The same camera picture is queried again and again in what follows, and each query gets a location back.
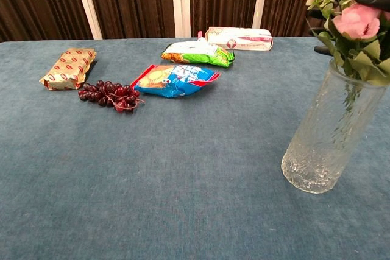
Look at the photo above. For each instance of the pink artificial flower bouquet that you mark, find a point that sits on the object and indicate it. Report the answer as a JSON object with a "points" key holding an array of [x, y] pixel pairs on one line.
{"points": [[356, 21]]}

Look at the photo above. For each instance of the textured clear glass vase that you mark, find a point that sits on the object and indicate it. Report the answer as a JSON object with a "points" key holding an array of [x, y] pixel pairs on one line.
{"points": [[326, 144]]}

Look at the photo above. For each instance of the green snack bag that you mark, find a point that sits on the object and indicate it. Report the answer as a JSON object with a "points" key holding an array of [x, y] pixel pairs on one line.
{"points": [[201, 54]]}

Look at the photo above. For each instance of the blue snack bag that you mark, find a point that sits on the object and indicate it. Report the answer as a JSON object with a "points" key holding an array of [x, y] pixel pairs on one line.
{"points": [[173, 83]]}

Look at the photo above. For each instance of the dark brown curtain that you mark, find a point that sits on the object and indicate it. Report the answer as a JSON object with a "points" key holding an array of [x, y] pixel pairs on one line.
{"points": [[137, 1]]}

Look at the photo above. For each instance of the blue velvet tablecloth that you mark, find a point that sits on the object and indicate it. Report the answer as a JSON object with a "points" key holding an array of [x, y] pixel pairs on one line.
{"points": [[182, 165]]}

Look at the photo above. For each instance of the dark red grape bunch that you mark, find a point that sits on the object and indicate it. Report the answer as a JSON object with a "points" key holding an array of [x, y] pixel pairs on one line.
{"points": [[112, 94]]}

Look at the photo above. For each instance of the gold packet with red marks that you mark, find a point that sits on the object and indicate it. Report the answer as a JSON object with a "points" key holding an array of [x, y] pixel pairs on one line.
{"points": [[68, 68]]}

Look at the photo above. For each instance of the wide white frame post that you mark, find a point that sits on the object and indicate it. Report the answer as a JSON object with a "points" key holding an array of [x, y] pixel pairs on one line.
{"points": [[180, 1]]}

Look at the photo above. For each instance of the slanted white frame post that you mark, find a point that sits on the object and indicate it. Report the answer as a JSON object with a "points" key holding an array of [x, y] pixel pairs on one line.
{"points": [[86, 1]]}

